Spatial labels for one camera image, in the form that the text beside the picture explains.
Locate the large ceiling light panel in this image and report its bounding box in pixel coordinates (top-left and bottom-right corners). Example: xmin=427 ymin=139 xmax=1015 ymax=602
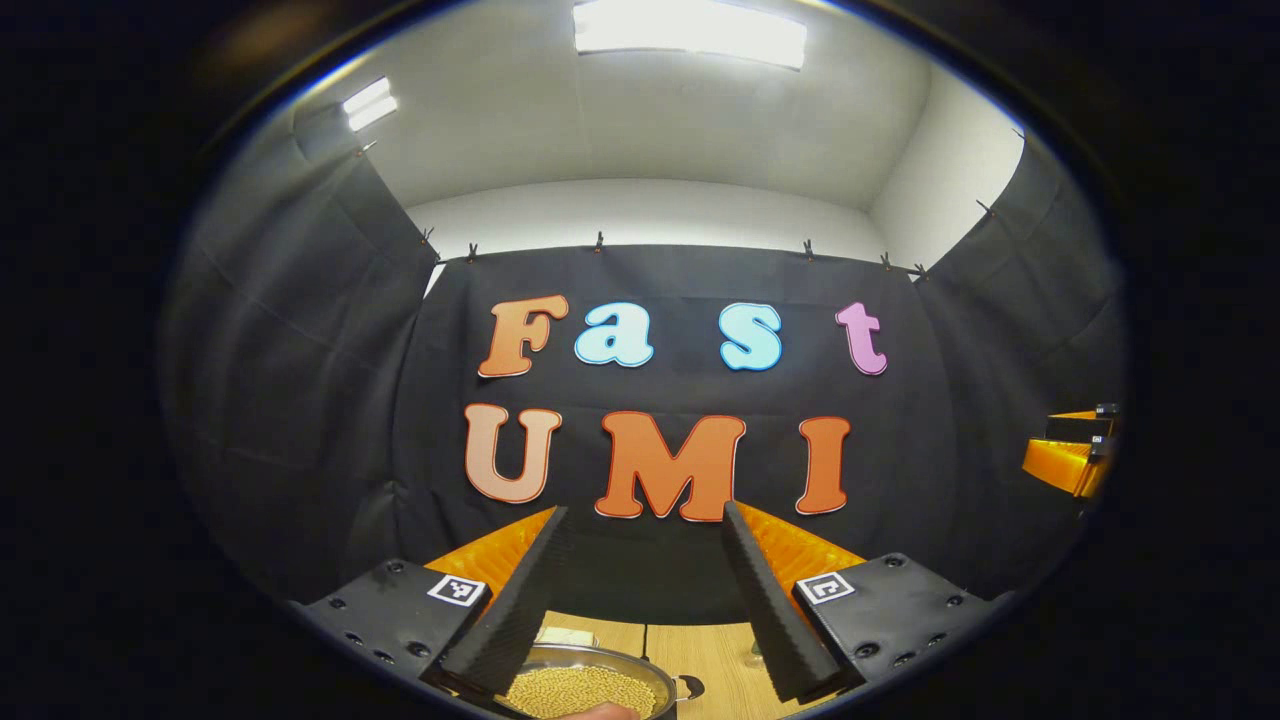
xmin=572 ymin=0 xmax=809 ymax=71

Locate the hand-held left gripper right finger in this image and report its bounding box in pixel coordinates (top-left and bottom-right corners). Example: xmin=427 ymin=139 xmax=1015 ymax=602
xmin=720 ymin=500 xmax=1011 ymax=706

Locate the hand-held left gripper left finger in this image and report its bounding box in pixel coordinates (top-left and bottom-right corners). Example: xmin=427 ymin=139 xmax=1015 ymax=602
xmin=295 ymin=505 xmax=576 ymax=701

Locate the row of black clips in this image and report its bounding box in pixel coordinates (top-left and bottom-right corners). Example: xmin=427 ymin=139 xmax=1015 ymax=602
xmin=355 ymin=128 xmax=1026 ymax=281

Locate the steel pot with black handle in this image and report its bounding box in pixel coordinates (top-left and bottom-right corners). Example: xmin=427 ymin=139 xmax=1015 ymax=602
xmin=495 ymin=643 xmax=706 ymax=720

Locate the pile of yellow soybeans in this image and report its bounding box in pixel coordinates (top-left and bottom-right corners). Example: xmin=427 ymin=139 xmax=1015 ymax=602
xmin=505 ymin=665 xmax=658 ymax=719

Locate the small ceiling light panel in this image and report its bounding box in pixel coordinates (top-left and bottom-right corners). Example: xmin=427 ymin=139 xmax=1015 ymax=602
xmin=342 ymin=77 xmax=399 ymax=133

